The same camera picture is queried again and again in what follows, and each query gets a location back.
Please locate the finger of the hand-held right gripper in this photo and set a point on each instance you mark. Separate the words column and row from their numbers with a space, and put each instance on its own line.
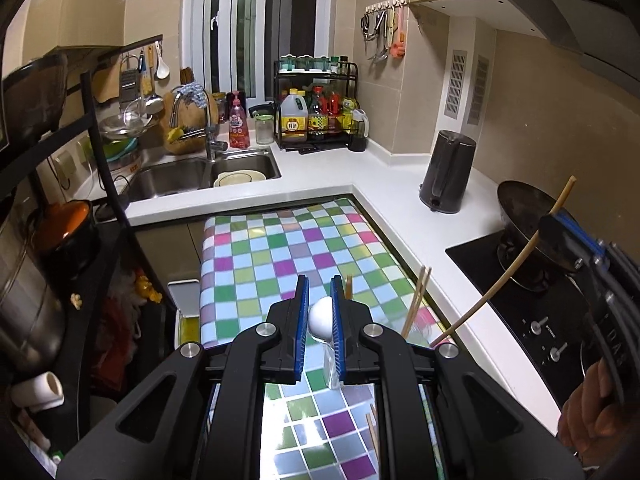
column 560, row 245
column 585, row 240

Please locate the black pot orange lid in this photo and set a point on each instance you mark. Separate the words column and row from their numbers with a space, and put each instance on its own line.
column 65, row 230

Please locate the white wall vent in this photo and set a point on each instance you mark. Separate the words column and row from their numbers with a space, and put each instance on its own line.
column 478, row 90
column 455, row 85

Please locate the row of spice jars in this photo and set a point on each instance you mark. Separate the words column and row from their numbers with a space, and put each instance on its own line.
column 312, row 62

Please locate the steel strainer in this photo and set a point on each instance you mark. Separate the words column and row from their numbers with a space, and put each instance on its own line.
column 125, row 125

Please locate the yellow toy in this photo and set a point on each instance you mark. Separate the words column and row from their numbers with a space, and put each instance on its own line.
column 147, row 287

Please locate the white trash bin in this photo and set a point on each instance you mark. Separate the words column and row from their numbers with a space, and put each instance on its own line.
column 187, row 295

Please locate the steel grater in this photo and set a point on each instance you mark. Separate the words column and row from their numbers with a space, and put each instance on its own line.
column 129, row 80

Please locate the window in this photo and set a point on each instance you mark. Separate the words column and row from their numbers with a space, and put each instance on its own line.
column 225, row 20

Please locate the red dish soap bottle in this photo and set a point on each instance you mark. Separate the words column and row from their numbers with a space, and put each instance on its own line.
column 239, row 127

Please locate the green plastic basin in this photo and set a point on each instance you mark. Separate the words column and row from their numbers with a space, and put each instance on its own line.
column 120, row 149

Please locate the yellow label oil bottle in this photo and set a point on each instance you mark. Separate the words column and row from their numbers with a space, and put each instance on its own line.
column 292, row 120

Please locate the steel faucet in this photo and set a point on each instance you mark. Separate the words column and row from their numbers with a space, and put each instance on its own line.
column 212, row 140

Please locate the dark bowl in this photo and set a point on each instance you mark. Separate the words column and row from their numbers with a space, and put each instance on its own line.
column 35, row 100

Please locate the white ladle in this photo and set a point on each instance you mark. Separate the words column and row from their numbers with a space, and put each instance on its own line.
column 161, row 67

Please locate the person's right hand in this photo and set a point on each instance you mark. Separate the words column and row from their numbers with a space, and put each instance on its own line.
column 590, row 410

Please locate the range hood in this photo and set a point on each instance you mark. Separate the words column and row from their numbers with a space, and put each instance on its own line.
column 565, row 0

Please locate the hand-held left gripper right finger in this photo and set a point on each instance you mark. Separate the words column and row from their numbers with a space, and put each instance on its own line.
column 338, row 330

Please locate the black wok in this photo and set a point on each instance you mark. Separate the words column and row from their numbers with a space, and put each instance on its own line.
column 520, row 205

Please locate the white roll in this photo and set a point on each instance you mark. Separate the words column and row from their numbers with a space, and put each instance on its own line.
column 40, row 390

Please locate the clear plastic utensil holder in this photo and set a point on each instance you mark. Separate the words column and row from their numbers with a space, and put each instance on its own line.
column 334, row 370

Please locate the black gas stove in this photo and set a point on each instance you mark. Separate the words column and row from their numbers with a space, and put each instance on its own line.
column 500, row 280

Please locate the group of sauce bottles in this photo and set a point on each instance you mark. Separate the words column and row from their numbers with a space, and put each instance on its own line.
column 330, row 115

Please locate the dark oil dispenser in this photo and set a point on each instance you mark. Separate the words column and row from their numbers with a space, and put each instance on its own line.
column 357, row 132

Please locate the black shelf rack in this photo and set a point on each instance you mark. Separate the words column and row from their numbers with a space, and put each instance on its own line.
column 102, row 160

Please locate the black electric kettle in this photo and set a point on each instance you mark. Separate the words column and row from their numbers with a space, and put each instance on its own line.
column 445, row 175

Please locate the steel sink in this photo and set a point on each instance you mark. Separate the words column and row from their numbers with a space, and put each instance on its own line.
column 165, row 180

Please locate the white plate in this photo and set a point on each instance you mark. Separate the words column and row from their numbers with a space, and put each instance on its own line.
column 239, row 179

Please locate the hanging kitchen tools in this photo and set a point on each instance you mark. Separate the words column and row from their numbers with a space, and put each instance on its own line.
column 382, row 35

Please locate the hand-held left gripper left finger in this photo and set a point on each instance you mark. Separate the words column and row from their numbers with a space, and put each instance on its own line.
column 301, row 330

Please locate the red plastic bag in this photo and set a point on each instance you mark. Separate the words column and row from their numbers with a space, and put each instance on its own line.
column 117, row 330

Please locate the clear jar green lid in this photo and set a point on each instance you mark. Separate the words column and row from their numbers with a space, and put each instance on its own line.
column 263, row 130

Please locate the black spice rack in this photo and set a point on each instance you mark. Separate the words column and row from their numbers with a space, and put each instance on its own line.
column 320, row 142

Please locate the large steel pot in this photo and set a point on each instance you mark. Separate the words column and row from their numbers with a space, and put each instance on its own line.
column 25, row 300

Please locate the patterned cloth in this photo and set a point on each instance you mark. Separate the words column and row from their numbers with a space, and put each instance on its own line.
column 194, row 94

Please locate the wooden cutting board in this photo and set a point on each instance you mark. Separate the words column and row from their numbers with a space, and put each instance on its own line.
column 190, row 147

